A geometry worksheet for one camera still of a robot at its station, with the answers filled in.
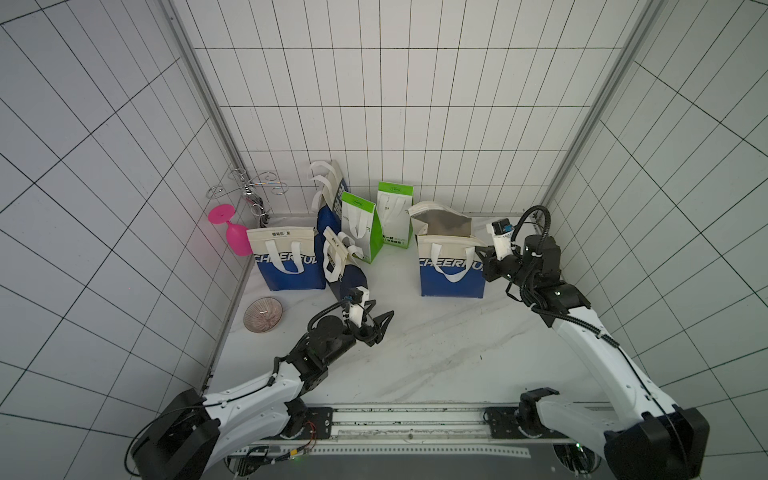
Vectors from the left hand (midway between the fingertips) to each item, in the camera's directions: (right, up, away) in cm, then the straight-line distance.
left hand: (380, 311), depth 79 cm
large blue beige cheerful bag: (-28, +14, +8) cm, 33 cm away
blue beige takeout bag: (+19, +13, +3) cm, 23 cm away
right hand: (+27, +19, -2) cm, 33 cm away
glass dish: (-37, -4, +11) cm, 39 cm away
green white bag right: (+4, +30, +15) cm, 34 cm away
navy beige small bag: (-10, +8, +6) cm, 15 cm away
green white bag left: (-6, +25, +11) cm, 28 cm away
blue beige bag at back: (-17, +32, +14) cm, 39 cm away
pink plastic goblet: (-44, +21, +9) cm, 49 cm away
